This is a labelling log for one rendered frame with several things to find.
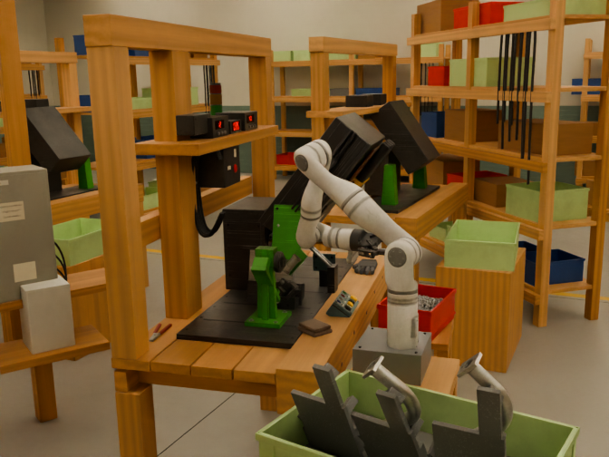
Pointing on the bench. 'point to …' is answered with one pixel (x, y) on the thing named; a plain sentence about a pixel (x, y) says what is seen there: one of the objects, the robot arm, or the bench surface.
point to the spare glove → (365, 267)
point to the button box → (342, 306)
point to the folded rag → (314, 327)
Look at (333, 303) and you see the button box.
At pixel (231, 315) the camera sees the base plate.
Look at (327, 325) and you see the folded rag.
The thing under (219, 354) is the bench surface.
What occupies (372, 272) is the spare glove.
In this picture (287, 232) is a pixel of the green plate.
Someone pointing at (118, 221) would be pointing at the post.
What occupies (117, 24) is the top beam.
